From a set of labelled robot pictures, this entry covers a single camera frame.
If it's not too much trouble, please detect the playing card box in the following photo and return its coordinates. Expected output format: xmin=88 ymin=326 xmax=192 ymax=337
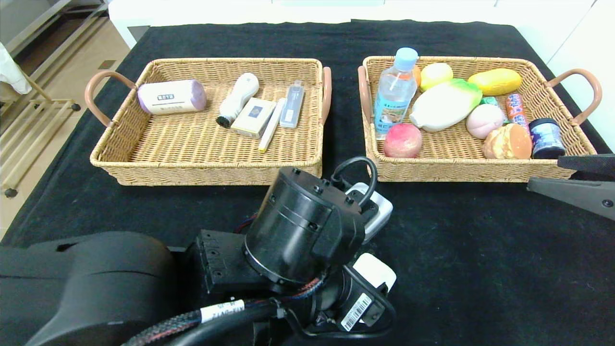
xmin=231 ymin=98 xmax=277 ymax=139

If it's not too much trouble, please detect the red black braided cable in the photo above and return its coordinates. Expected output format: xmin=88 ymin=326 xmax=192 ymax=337
xmin=120 ymin=276 xmax=332 ymax=346

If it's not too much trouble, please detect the clear water bottle blue cap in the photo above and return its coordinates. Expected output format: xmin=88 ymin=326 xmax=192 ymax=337
xmin=374 ymin=47 xmax=418 ymax=141

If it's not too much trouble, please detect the toy napa cabbage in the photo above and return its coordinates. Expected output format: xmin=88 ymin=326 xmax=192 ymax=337
xmin=409 ymin=78 xmax=483 ymax=133

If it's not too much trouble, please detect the yellow toy mango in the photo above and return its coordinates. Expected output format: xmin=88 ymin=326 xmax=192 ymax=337
xmin=467 ymin=68 xmax=523 ymax=96

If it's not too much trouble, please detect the white pen with yellow tip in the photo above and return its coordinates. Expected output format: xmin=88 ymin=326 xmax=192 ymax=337
xmin=258 ymin=99 xmax=287 ymax=154

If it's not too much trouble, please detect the black left camera cable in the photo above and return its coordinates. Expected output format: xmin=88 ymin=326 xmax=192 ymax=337
xmin=332 ymin=156 xmax=379 ymax=207

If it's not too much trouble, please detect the brown toy bread bun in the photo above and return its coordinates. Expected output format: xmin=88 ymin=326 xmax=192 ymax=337
xmin=483 ymin=124 xmax=533 ymax=160

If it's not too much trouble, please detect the white brush bottle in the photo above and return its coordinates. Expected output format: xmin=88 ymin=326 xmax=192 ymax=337
xmin=216 ymin=72 xmax=260 ymax=128

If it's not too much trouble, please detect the white fabric item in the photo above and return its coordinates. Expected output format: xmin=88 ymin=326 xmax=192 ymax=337
xmin=0 ymin=42 xmax=33 ymax=95

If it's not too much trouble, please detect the wooden wheeled rack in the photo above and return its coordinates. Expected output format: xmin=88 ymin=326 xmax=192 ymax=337
xmin=0 ymin=62 xmax=82 ymax=200

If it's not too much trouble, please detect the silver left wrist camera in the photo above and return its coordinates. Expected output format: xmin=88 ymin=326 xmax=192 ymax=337
xmin=345 ymin=182 xmax=394 ymax=243

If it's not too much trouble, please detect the dark blue jar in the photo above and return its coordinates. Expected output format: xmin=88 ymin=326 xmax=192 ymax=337
xmin=529 ymin=118 xmax=566 ymax=160

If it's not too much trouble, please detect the pale pink peach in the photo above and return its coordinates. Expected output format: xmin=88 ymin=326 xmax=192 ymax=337
xmin=466 ymin=103 xmax=505 ymax=140

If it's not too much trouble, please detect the purple white bag roll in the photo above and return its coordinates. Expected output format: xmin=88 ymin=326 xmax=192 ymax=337
xmin=138 ymin=79 xmax=208 ymax=115

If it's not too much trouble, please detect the wicker basket with brown handles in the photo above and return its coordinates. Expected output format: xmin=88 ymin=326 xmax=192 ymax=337
xmin=357 ymin=56 xmax=603 ymax=183
xmin=85 ymin=58 xmax=333 ymax=186

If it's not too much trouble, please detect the white soap bar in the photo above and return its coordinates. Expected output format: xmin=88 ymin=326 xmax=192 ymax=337
xmin=352 ymin=253 xmax=397 ymax=295

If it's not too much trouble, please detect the yellow toy lemon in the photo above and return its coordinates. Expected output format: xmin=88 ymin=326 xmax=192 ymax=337
xmin=419 ymin=62 xmax=454 ymax=92

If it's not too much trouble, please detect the grey blade case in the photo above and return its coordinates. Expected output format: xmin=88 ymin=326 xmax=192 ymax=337
xmin=280 ymin=80 xmax=306 ymax=129

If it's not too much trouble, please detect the white table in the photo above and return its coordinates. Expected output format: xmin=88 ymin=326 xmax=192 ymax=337
xmin=108 ymin=0 xmax=512 ymax=49

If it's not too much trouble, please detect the orange candy pack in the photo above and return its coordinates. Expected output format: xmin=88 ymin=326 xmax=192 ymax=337
xmin=504 ymin=92 xmax=529 ymax=133

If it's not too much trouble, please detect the red toy peach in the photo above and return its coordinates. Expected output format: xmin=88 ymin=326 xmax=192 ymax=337
xmin=383 ymin=123 xmax=423 ymax=159

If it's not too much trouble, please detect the grey metal shelf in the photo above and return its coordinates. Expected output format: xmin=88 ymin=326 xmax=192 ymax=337
xmin=0 ymin=0 xmax=113 ymax=63

